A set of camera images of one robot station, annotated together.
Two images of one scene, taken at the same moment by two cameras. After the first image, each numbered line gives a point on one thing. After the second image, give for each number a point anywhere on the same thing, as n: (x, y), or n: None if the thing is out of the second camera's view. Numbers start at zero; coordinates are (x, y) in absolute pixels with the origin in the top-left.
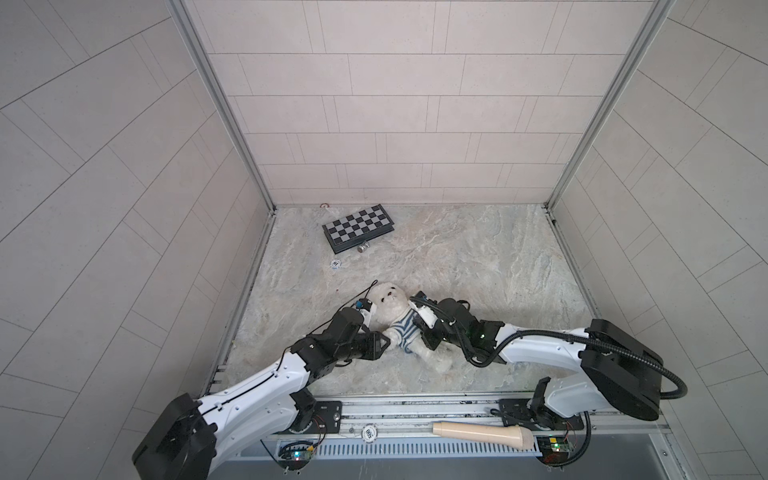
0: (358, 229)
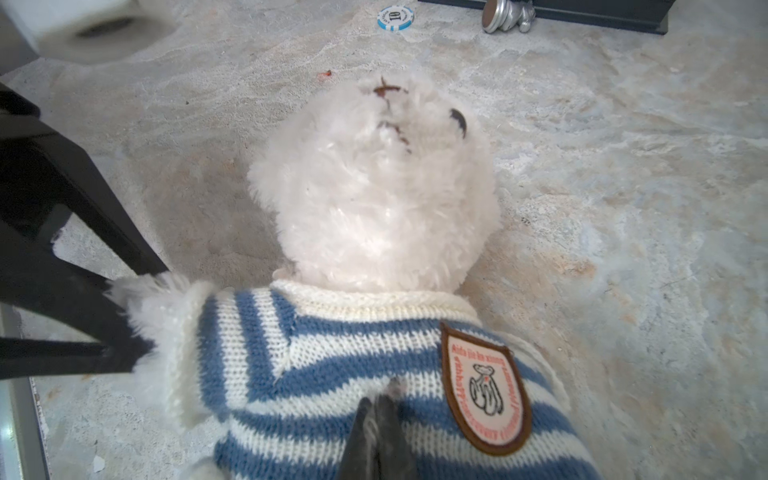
0: (649, 13)
